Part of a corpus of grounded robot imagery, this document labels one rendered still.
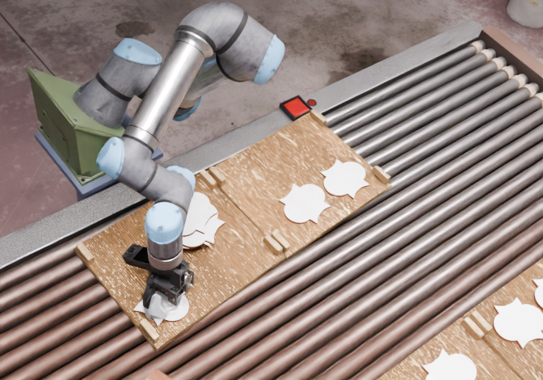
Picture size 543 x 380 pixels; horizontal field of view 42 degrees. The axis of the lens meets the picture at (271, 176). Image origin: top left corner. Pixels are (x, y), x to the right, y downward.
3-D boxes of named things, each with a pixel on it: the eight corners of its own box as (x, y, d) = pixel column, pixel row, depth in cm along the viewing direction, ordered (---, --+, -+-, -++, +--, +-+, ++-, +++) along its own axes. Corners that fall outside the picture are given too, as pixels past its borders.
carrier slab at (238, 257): (73, 251, 178) (73, 247, 177) (200, 175, 198) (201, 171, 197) (157, 352, 164) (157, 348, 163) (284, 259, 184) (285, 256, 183)
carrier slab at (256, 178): (204, 175, 198) (204, 171, 197) (309, 115, 218) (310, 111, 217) (286, 260, 184) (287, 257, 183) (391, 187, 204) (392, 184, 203)
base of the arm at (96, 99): (62, 90, 191) (82, 62, 189) (93, 96, 206) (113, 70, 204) (98, 127, 188) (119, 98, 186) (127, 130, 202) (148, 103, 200)
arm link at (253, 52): (147, 67, 203) (250, 1, 159) (188, 95, 210) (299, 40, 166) (129, 100, 198) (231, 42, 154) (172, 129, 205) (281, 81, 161)
